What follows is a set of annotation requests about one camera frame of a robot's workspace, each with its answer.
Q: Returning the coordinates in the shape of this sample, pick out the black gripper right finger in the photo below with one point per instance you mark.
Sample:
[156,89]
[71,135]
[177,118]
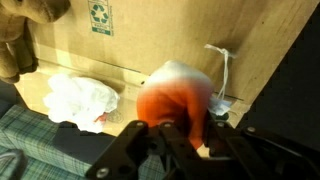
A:
[253,153]

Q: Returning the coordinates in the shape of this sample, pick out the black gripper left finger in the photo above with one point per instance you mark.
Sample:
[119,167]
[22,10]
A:
[176,150]

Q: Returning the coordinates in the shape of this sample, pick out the white cloth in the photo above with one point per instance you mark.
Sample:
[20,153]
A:
[80,100]

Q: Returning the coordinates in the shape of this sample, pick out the brown plush dog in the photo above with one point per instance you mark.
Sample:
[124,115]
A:
[20,36]

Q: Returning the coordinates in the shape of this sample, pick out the large cardboard box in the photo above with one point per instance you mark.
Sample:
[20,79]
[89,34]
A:
[166,43]

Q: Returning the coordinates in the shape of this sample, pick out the green plaid sofa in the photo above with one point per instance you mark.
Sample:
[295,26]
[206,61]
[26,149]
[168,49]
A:
[40,146]

